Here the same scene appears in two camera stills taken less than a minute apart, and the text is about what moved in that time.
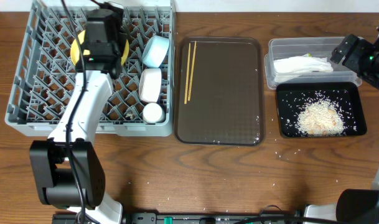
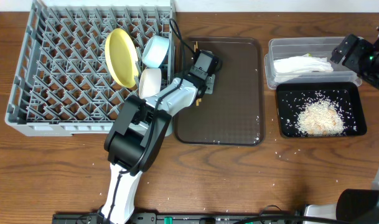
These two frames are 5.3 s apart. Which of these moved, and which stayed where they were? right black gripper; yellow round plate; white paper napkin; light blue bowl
Moved: yellow round plate
Stayed: light blue bowl; right black gripper; white paper napkin
